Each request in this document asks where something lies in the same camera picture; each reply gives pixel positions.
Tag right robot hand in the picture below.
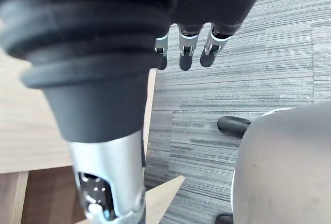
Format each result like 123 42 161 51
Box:
0 0 274 224

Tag light wood cabinet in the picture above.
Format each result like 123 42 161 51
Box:
0 18 186 224

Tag dark robot foot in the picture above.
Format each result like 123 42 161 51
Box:
215 213 234 224
217 116 252 139

